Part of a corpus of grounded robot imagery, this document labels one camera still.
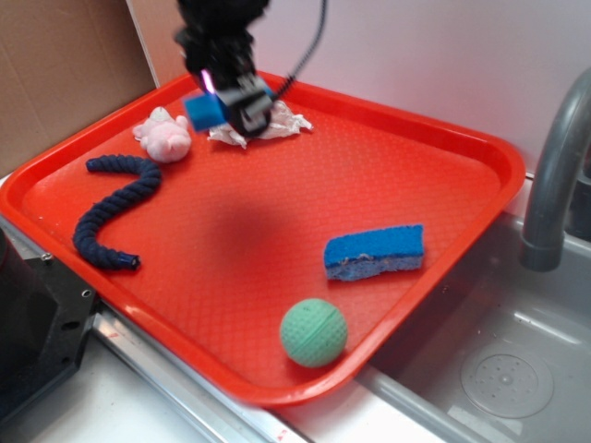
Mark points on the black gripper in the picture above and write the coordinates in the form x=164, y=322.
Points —
x=218, y=50

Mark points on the blue rectangular block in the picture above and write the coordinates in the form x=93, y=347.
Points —
x=204, y=114

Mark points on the crumpled white paper towel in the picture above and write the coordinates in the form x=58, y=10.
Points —
x=284, y=124

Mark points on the pink plush bunny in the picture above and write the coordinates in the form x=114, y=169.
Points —
x=164, y=138

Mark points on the brown cardboard panel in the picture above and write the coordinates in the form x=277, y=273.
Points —
x=64, y=66

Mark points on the red plastic tray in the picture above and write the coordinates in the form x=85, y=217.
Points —
x=234, y=238

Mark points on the blue sponge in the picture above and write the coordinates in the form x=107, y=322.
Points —
x=357, y=256

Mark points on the green dimpled ball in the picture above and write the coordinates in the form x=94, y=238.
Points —
x=313, y=333

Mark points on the grey sink faucet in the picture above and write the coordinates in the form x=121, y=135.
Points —
x=559, y=200

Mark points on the grey toy sink basin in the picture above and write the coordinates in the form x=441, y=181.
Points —
x=496, y=352

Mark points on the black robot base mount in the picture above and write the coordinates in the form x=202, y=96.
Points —
x=46, y=316

